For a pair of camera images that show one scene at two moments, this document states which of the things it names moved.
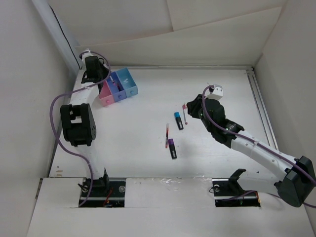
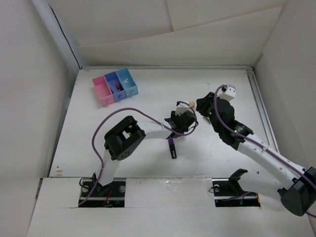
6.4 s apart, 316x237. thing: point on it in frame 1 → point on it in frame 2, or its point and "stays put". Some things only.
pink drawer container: [105, 96] stays put
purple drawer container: [114, 85] stays put
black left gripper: [106, 71] → [174, 116]
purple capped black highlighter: [172, 148] stays put
